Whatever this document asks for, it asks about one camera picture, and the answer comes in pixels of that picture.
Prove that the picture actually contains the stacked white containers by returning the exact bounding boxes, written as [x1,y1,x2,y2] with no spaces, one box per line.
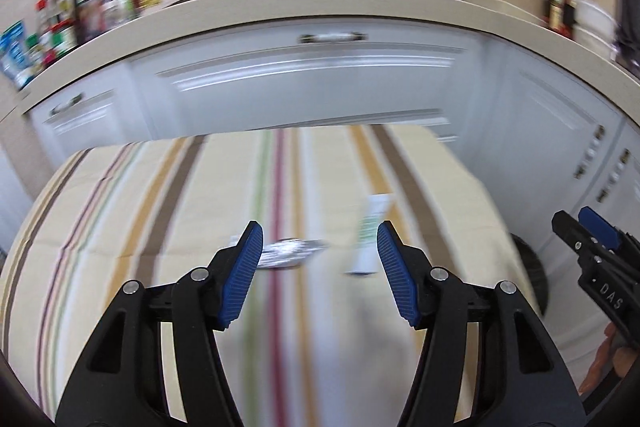
[574,0,619,58]

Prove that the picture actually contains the white kitchen cabinet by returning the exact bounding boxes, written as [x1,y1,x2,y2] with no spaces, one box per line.
[20,19,640,383]

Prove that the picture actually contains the white green-printed tube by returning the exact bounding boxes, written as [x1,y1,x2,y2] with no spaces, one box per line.
[344,194,394,278]

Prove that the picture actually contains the striped tablecloth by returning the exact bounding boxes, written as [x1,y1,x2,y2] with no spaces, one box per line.
[0,124,544,427]

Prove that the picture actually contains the group of condiment bottles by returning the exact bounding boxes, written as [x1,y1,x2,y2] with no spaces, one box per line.
[34,0,139,64]

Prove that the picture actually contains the white drawer handle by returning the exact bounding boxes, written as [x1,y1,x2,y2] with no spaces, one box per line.
[298,31,365,46]

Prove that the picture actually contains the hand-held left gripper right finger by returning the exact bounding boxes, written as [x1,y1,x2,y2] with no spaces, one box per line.
[376,221,586,427]

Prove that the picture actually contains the dark sauce bottles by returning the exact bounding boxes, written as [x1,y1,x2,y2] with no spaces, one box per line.
[544,0,579,36]

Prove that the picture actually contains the person's right hand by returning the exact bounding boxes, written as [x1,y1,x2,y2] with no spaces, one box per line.
[577,322,640,397]

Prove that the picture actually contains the blue white snack packets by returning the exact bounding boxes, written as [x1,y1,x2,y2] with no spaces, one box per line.
[0,20,39,88]

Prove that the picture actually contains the black trash bin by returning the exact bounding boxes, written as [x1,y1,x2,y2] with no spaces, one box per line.
[510,234,549,309]

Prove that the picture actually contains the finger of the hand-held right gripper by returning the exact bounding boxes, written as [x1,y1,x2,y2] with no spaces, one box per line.
[577,206,622,249]
[551,210,593,255]

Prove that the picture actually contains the silver foil wrapper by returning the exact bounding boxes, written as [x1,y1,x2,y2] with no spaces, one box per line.
[256,237,329,269]

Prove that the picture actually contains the white cabinet door handle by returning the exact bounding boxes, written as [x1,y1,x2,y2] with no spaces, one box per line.
[597,149,631,203]
[48,92,85,117]
[574,126,604,180]

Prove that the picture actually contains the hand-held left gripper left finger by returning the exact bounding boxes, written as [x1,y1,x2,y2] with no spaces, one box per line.
[55,221,265,427]

